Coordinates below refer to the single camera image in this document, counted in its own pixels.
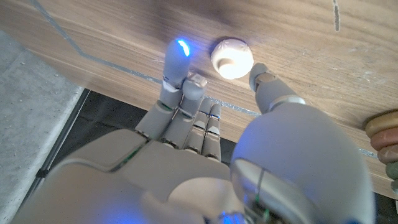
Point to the small cream toy disc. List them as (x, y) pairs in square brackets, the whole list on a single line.
[(231, 57)]

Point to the black curtain backdrop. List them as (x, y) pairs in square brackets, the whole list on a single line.
[(102, 118)]

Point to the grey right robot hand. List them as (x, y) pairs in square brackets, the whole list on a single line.
[(171, 174)]

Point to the black backdrop pole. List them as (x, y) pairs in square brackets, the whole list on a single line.
[(57, 149)]

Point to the pink toy disc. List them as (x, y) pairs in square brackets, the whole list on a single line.
[(388, 154)]

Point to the large orange toy disc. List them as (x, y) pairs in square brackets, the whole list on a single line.
[(384, 124)]

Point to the green toy disc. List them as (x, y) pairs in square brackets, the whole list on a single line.
[(392, 170)]

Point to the red toy disc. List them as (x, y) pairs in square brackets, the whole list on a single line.
[(385, 139)]

